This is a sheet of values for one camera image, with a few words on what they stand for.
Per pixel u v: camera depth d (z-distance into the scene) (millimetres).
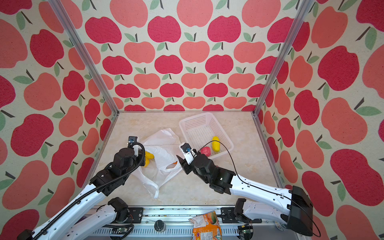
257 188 468
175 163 808
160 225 633
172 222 739
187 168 631
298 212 398
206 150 929
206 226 684
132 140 638
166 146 857
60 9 704
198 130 1084
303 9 705
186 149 583
